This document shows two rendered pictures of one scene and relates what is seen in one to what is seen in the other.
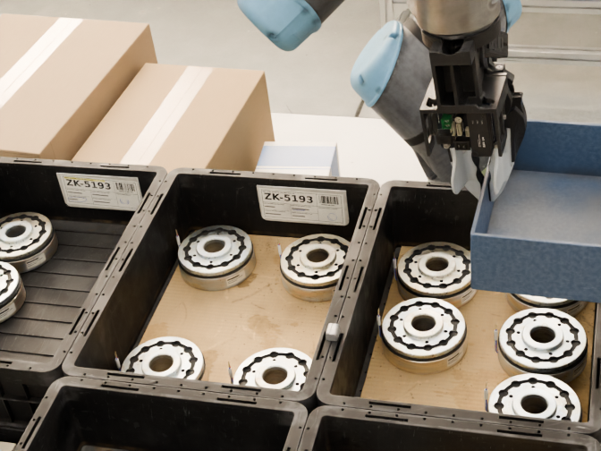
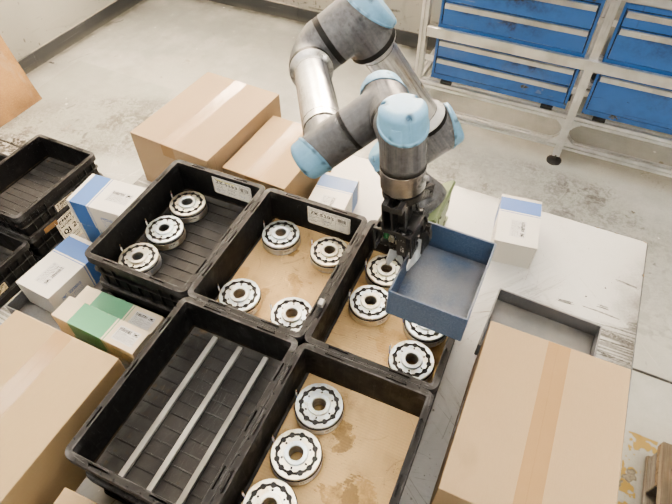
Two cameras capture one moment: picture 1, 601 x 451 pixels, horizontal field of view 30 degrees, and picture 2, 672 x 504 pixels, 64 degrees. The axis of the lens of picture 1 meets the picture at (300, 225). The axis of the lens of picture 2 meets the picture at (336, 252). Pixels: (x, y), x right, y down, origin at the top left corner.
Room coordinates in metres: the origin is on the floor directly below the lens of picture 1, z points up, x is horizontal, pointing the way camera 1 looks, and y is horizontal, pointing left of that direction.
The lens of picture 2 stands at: (0.22, -0.11, 1.92)
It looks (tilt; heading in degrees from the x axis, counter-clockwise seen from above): 49 degrees down; 5
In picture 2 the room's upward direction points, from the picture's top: straight up
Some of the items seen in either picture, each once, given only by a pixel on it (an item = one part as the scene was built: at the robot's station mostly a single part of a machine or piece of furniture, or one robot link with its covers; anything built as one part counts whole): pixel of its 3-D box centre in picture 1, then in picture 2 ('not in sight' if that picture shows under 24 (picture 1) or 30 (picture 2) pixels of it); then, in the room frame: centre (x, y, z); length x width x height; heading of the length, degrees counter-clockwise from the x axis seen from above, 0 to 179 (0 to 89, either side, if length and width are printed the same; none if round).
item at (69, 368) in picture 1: (233, 276); (282, 256); (1.06, 0.09, 0.92); 0.40 x 0.30 x 0.02; 161
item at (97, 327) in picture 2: not in sight; (103, 330); (0.85, 0.49, 0.85); 0.24 x 0.06 x 0.06; 69
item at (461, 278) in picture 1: (436, 268); (386, 269); (1.08, -0.17, 0.86); 0.10 x 0.10 x 0.01
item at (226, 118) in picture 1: (179, 155); (280, 169); (1.54, 0.18, 0.78); 0.30 x 0.22 x 0.16; 158
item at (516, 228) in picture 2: not in sight; (515, 230); (1.36, -0.56, 0.75); 0.20 x 0.12 x 0.09; 167
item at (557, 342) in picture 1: (542, 336); not in sight; (0.93, -0.26, 0.86); 0.05 x 0.05 x 0.01
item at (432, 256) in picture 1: (436, 265); (386, 268); (1.08, -0.17, 0.86); 0.05 x 0.05 x 0.01
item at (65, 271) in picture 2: not in sight; (66, 274); (1.08, 0.72, 0.75); 0.20 x 0.12 x 0.09; 157
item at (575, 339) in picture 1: (542, 338); (426, 322); (0.93, -0.26, 0.86); 0.10 x 0.10 x 0.01
